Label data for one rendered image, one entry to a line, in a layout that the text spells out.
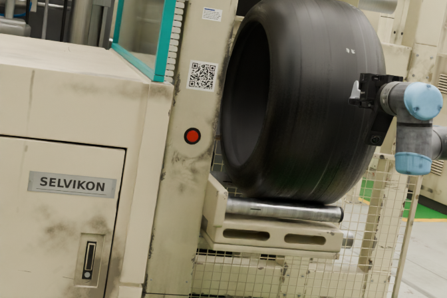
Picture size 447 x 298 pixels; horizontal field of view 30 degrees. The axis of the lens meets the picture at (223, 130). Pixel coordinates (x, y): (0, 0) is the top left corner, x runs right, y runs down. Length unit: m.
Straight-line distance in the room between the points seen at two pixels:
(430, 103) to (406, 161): 0.13
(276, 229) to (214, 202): 0.19
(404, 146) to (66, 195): 0.72
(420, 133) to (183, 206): 0.74
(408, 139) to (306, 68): 0.39
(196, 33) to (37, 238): 0.86
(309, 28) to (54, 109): 0.87
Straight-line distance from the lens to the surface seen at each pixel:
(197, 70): 2.16
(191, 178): 2.21
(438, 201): 6.96
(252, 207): 2.19
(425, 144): 1.78
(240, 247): 2.19
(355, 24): 2.19
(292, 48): 2.08
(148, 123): 1.46
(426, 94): 1.75
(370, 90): 1.93
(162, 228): 2.23
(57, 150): 1.44
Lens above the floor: 1.44
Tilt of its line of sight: 9 degrees down
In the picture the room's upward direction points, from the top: 10 degrees clockwise
